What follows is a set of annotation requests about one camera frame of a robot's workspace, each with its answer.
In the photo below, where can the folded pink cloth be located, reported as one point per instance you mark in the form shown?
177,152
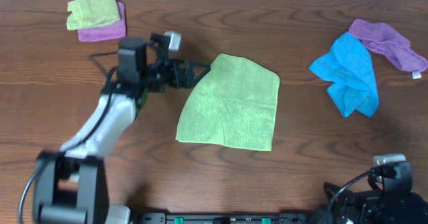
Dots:
113,31

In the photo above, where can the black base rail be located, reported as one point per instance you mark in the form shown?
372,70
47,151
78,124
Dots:
163,218

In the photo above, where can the blue crumpled cloth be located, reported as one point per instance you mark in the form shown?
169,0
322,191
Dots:
348,66

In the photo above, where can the purple crumpled cloth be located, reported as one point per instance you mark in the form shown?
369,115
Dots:
383,39

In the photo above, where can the light green cloth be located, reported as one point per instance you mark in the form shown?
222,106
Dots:
234,105

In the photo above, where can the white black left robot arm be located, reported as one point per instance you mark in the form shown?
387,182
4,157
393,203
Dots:
69,186

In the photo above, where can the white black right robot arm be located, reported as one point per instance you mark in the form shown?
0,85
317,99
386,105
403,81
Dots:
382,195

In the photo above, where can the folded green cloth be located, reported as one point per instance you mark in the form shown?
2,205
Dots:
91,13

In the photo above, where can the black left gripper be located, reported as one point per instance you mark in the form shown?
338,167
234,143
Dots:
180,73

